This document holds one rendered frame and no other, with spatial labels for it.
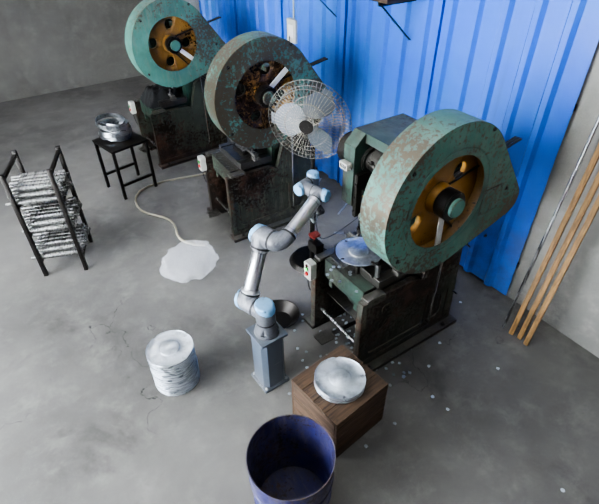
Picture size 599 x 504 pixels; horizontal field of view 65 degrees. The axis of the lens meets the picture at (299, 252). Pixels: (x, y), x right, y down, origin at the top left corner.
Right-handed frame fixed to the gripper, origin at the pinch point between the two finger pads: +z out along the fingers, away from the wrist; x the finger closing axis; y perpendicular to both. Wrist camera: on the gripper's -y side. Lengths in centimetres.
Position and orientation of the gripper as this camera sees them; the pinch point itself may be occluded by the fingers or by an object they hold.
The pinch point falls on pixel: (314, 221)
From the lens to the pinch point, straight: 302.0
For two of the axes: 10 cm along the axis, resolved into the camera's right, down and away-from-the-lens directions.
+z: 0.1, 7.8, 6.2
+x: -8.3, 3.6, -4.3
